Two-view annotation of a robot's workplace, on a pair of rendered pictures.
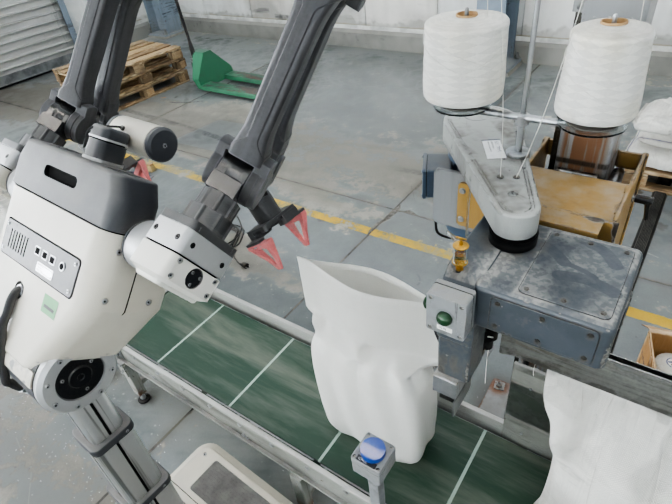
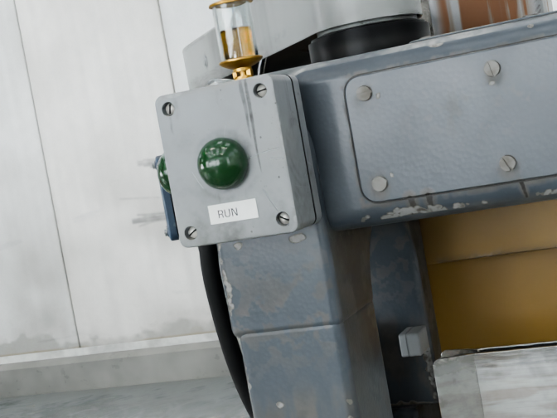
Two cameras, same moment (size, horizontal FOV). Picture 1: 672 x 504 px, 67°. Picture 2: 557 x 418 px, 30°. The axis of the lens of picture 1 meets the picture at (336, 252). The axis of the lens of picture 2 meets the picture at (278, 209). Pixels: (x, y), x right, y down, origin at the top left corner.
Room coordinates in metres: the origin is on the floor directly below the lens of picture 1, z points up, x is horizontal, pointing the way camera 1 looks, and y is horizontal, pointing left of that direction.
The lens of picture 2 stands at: (0.06, -0.02, 1.29)
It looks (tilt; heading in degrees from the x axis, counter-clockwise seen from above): 3 degrees down; 342
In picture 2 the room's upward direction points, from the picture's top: 10 degrees counter-clockwise
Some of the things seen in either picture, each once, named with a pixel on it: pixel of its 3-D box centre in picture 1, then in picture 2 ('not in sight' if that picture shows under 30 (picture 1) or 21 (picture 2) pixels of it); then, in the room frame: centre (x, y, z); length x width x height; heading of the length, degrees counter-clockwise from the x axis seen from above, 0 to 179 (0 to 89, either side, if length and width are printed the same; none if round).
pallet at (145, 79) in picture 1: (125, 74); not in sight; (6.24, 2.23, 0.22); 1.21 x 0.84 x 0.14; 141
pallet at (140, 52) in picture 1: (119, 63); not in sight; (6.20, 2.24, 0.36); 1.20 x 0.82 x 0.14; 137
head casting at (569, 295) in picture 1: (533, 309); (486, 221); (0.69, -0.37, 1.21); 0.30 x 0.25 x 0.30; 51
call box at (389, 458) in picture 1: (373, 458); not in sight; (0.65, -0.03, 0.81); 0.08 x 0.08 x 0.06; 51
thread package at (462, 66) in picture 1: (464, 58); not in sight; (1.03, -0.31, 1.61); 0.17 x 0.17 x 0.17
